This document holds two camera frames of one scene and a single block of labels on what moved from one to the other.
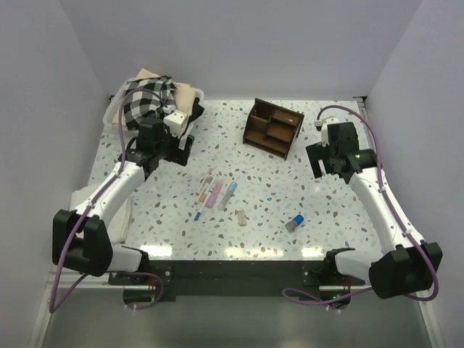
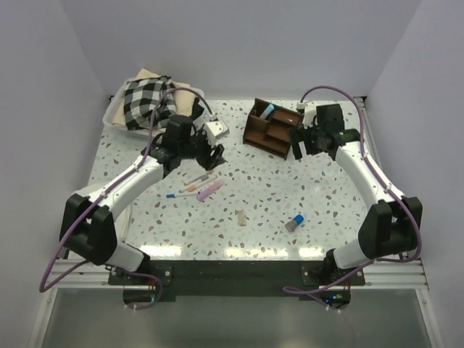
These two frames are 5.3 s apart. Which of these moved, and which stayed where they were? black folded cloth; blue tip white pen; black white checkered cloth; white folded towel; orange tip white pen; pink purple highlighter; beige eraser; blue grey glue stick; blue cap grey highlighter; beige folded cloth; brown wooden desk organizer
Moved: pink purple highlighter; blue cap grey highlighter; blue tip white pen; orange tip white pen
Stayed: black folded cloth; blue grey glue stick; brown wooden desk organizer; black white checkered cloth; beige eraser; beige folded cloth; white folded towel
